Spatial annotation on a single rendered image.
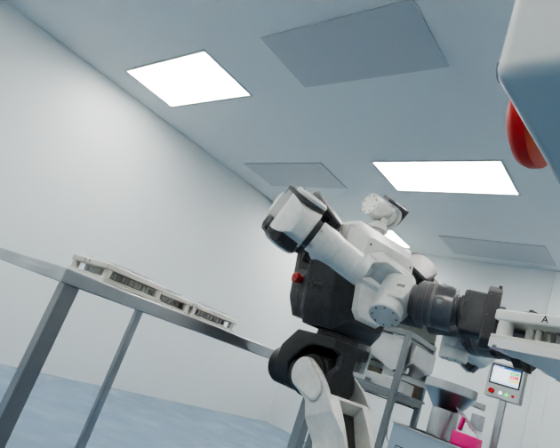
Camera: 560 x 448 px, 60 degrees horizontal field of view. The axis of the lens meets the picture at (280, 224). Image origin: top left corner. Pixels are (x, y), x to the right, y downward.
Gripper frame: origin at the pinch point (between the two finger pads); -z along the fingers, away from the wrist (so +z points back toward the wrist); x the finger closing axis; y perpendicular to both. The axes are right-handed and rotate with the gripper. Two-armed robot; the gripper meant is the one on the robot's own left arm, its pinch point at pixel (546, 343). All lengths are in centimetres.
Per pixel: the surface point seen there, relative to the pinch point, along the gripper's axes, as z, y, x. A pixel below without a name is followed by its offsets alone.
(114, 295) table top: 64, 73, 17
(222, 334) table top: 77, 37, 16
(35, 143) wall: 420, 150, -102
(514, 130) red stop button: -52, 75, 11
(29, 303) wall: 450, 95, 34
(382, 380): 304, -205, -4
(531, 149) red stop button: -52, 74, 11
